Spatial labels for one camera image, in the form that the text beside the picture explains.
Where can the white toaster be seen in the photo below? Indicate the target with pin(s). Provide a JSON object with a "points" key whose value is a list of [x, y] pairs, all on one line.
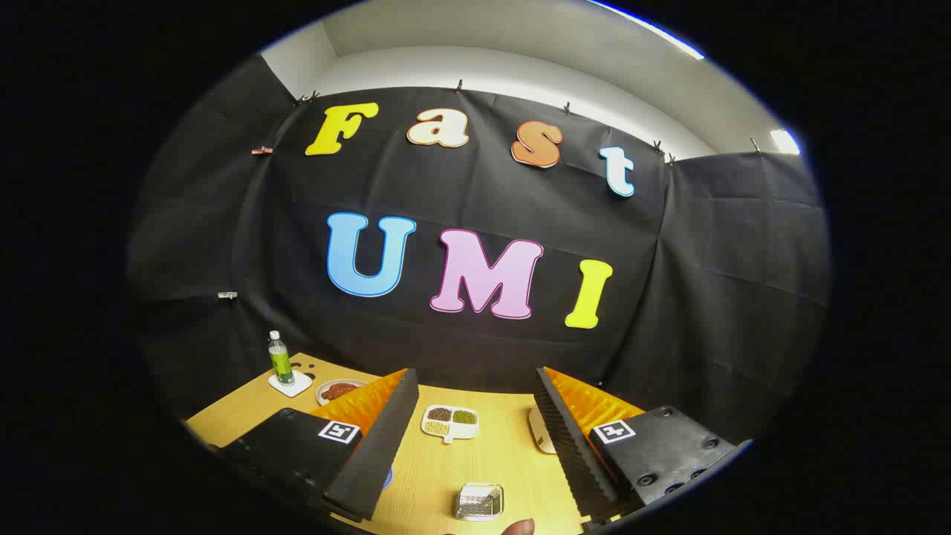
{"points": [[541, 435]]}

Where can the green drink bottle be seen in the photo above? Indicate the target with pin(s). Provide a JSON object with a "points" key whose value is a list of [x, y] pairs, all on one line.
{"points": [[281, 364]]}

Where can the blue plate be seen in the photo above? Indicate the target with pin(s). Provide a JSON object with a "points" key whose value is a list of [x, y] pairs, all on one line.
{"points": [[388, 479]]}

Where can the plate with food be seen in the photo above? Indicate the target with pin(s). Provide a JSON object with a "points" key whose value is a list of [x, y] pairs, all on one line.
{"points": [[338, 390]]}

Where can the square ceiling light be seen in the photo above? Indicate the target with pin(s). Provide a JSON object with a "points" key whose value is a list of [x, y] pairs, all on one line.
{"points": [[784, 141]]}

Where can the long ceiling light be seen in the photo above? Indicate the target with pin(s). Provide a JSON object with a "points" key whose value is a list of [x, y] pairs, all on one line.
{"points": [[654, 31]]}

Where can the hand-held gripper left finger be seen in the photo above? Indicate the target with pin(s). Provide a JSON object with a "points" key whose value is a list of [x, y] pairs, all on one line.
{"points": [[379, 453]]}

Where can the white square coaster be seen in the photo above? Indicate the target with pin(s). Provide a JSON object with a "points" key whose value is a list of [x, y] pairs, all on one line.
{"points": [[297, 388]]}

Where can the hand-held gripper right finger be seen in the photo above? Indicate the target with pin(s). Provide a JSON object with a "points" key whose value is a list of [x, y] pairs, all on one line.
{"points": [[576, 461]]}

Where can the white divided dish with beans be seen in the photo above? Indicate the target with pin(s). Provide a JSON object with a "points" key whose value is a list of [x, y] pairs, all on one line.
{"points": [[449, 423]]}

